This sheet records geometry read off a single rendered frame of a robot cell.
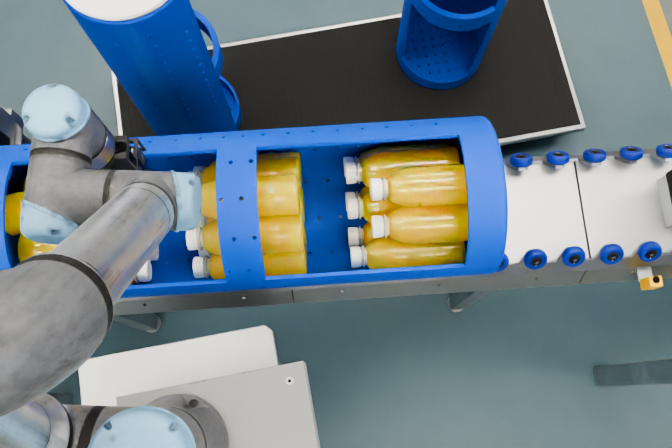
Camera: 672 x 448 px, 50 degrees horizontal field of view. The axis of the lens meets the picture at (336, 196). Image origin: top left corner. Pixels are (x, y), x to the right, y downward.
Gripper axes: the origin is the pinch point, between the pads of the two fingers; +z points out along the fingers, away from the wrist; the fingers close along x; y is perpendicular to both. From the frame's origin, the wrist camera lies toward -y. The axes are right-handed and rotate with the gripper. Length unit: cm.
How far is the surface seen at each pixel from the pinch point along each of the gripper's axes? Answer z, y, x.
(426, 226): 3, 52, -10
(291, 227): 2.2, 29.1, -8.5
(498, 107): 102, 94, 51
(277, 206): -0.9, 27.1, -5.5
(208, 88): 59, 6, 44
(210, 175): 3.5, 15.3, 2.2
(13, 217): -1.9, -16.7, -4.4
